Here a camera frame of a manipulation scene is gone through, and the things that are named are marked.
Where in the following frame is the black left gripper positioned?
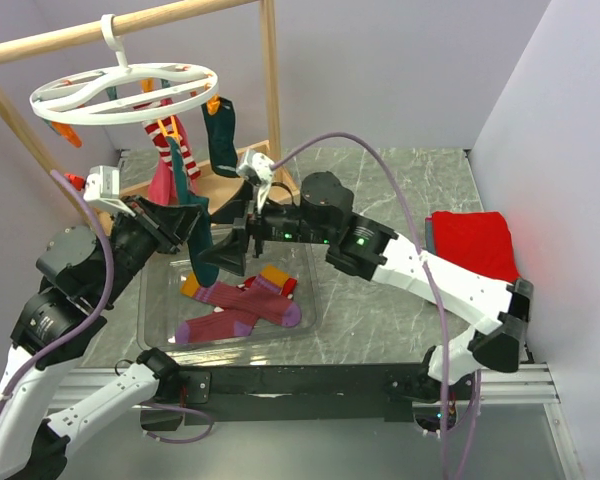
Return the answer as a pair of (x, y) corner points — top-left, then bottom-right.
(96, 191), (207, 304)

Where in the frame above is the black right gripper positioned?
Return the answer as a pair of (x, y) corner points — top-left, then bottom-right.
(196, 180), (334, 276)

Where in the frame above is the dark teal sock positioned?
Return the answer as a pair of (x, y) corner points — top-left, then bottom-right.
(166, 136), (219, 287)
(202, 96), (238, 178)

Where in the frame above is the purple sock with orange cuff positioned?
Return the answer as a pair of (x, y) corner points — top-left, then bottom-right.
(180, 274), (302, 328)

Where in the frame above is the red white striped sock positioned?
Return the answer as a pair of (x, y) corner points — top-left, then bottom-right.
(142, 116), (200, 182)
(237, 275), (297, 299)

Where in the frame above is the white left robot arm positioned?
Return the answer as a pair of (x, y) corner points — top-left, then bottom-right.
(0, 196), (207, 479)

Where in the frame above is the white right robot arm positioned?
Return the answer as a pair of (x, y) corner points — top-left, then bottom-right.
(202, 172), (533, 403)

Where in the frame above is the white round sock hanger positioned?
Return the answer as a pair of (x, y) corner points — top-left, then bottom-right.
(29, 14), (219, 126)

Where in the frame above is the pink sock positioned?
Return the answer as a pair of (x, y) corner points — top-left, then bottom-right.
(143, 116), (186, 205)

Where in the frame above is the wooden drying rack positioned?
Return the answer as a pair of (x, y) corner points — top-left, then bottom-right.
(0, 1), (279, 230)

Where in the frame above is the clear plastic bin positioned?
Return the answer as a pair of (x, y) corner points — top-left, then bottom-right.
(138, 243), (322, 351)

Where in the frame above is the folded red cloth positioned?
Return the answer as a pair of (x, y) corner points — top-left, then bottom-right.
(425, 211), (520, 283)

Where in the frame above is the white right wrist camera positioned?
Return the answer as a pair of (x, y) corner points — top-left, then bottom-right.
(236, 148), (274, 213)

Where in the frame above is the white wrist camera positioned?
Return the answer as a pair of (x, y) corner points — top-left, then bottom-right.
(64, 165), (132, 215)
(236, 148), (274, 213)

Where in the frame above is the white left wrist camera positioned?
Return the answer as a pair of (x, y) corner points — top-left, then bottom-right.
(64, 165), (132, 215)

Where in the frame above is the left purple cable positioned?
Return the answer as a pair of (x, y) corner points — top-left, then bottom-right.
(0, 169), (216, 446)

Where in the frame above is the purple cable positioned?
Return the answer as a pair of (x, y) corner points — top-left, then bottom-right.
(269, 131), (484, 480)
(0, 169), (216, 446)

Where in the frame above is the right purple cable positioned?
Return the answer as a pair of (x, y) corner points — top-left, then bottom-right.
(269, 131), (484, 480)

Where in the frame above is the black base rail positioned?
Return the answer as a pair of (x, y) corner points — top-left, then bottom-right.
(156, 363), (441, 422)

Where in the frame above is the aluminium frame rail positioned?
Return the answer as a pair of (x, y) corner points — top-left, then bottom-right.
(48, 364), (560, 413)

